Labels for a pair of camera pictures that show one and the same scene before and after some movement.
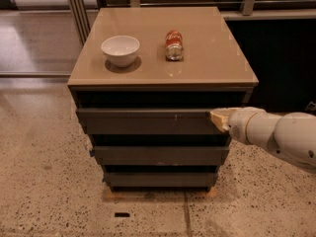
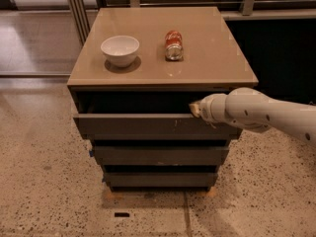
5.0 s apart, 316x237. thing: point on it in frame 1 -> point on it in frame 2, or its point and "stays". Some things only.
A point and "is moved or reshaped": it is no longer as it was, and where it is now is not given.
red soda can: (174, 45) stays
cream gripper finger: (220, 118) -> (195, 109)
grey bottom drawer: (160, 179) stays
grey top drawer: (149, 121) is moved or reshaped
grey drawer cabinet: (144, 82) stays
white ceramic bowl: (121, 49) stays
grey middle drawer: (161, 155) stays
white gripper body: (241, 123) -> (206, 109)
